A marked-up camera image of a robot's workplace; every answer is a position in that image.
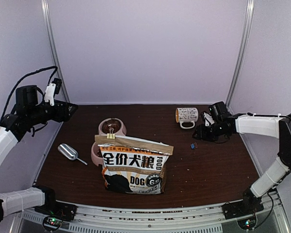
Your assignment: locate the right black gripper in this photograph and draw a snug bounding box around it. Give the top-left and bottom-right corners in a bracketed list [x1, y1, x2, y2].
[193, 121, 227, 142]

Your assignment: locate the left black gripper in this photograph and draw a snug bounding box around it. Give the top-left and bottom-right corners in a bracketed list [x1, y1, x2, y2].
[27, 99, 78, 125]

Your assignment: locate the metal scoop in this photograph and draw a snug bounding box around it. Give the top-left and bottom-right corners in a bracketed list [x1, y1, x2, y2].
[58, 143, 88, 165]

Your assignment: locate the pink double pet bowl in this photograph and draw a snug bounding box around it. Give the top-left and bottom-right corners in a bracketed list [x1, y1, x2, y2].
[91, 118, 127, 166]

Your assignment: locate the yellow binder clip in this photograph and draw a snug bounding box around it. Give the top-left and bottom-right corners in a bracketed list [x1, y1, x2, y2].
[107, 128, 115, 139]

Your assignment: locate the dog food bag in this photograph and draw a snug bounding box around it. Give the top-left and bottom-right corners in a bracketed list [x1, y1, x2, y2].
[99, 135, 174, 195]

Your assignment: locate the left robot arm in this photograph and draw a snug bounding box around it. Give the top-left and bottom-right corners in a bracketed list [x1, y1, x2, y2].
[0, 85, 78, 222]

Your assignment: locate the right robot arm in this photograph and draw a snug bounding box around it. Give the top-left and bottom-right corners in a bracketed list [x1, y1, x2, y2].
[193, 101, 291, 215]

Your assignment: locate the dog food kibble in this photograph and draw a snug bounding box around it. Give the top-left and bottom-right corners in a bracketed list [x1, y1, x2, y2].
[103, 123, 120, 133]

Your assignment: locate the patterned ceramic mug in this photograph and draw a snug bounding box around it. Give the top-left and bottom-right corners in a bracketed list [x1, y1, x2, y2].
[175, 107, 199, 130]

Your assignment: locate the steel bowl insert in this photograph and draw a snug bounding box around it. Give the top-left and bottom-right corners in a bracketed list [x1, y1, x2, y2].
[101, 118, 122, 133]

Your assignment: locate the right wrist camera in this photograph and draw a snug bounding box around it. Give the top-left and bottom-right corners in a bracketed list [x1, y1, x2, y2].
[201, 111, 215, 127]

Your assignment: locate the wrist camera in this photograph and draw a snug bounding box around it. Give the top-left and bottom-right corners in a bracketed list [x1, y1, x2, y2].
[201, 111, 215, 127]
[43, 78, 62, 106]

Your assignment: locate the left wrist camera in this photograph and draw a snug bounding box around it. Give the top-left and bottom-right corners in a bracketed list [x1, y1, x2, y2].
[43, 78, 62, 106]

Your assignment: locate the left black braided cable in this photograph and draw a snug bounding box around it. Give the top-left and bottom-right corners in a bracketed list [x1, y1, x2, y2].
[0, 65, 59, 144]

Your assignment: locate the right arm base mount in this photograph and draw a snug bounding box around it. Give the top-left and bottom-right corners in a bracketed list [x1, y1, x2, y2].
[222, 188, 264, 230]

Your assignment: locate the front aluminium rail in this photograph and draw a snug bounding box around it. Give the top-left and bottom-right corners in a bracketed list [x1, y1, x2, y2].
[14, 199, 286, 233]

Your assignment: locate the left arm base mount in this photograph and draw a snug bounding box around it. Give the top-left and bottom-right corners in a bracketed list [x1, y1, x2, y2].
[34, 185, 77, 233]

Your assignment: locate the left aluminium frame post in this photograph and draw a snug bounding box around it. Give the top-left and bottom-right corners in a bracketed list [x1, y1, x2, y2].
[41, 0, 70, 102]

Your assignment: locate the aluminium frame post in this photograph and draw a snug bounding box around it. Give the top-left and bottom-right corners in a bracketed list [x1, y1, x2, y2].
[41, 0, 70, 102]
[226, 0, 255, 107]

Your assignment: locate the right aluminium frame post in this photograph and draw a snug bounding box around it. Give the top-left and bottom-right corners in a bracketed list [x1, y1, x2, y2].
[226, 0, 255, 107]

